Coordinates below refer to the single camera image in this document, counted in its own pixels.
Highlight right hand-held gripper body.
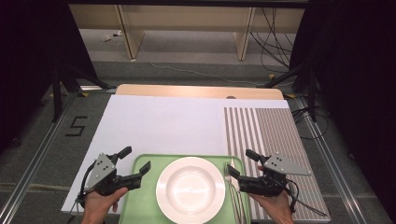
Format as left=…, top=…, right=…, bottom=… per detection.
left=262, top=152, right=312, bottom=198

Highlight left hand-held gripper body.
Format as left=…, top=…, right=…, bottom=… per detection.
left=80, top=152, right=131, bottom=200

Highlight green plastic tray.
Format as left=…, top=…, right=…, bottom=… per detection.
left=119, top=154, right=251, bottom=224

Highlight white round plate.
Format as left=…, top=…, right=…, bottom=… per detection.
left=155, top=156, right=226, bottom=224

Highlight person's left hand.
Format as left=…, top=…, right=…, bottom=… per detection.
left=80, top=187, right=129, bottom=224

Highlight person's right hand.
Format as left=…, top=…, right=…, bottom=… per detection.
left=248, top=165, right=294, bottom=224

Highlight grey striped placemat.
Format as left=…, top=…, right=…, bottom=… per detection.
left=223, top=106, right=332, bottom=222

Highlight white board sheet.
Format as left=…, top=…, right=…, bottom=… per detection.
left=61, top=94, right=290, bottom=216

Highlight black metal stand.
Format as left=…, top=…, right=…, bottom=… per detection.
left=264, top=59, right=318, bottom=122
left=50, top=62, right=118, bottom=123

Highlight black curtain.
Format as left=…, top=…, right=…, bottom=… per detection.
left=289, top=0, right=396, bottom=220
left=0, top=0, right=99, bottom=153

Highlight light wooden desk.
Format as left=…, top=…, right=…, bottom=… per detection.
left=68, top=4, right=306, bottom=62

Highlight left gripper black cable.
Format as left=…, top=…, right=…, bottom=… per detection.
left=69, top=161, right=97, bottom=216

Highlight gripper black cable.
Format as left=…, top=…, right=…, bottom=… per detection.
left=284, top=178, right=329, bottom=217
left=69, top=161, right=97, bottom=216

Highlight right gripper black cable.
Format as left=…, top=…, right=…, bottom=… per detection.
left=284, top=178, right=329, bottom=217

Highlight aluminium floor rail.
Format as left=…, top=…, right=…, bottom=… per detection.
left=0, top=92, right=78, bottom=220
left=293, top=96, right=370, bottom=224

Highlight black floor cables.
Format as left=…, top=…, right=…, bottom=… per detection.
left=292, top=105, right=331, bottom=142

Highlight short aluminium rail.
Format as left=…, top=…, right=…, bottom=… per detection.
left=78, top=85, right=118, bottom=94

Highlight white floor cable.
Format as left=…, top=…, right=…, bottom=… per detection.
left=138, top=46, right=272, bottom=87

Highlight bundle of black cables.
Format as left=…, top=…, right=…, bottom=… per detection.
left=250, top=7, right=297, bottom=74

